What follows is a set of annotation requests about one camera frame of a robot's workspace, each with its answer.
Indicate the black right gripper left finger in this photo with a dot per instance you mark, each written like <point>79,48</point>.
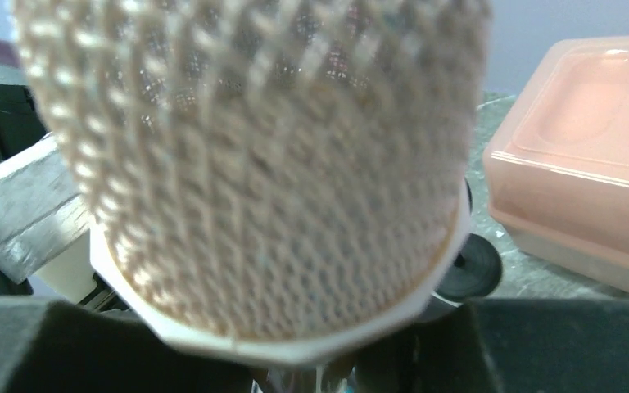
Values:
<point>53,346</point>

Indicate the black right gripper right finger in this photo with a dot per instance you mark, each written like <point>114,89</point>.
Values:
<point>503,345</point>

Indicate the black clip round-base stand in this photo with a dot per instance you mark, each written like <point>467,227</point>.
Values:
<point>476,272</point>

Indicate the peach beige microphone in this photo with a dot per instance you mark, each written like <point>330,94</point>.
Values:
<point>277,183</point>

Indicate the pink plastic storage box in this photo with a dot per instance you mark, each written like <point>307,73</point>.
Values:
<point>557,168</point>

